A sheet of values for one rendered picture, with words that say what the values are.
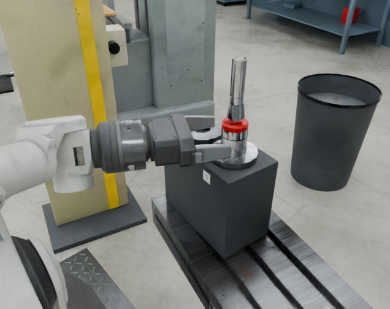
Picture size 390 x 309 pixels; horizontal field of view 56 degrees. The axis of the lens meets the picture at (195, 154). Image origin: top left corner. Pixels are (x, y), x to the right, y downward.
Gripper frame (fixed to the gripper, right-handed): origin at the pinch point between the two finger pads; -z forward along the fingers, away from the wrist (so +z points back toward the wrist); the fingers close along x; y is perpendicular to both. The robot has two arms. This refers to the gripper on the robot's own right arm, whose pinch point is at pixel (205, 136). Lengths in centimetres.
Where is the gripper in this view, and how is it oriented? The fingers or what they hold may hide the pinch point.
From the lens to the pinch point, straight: 64.8
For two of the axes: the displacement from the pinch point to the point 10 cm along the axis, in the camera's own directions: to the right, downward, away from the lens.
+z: -9.8, 1.2, -1.8
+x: -2.2, -5.4, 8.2
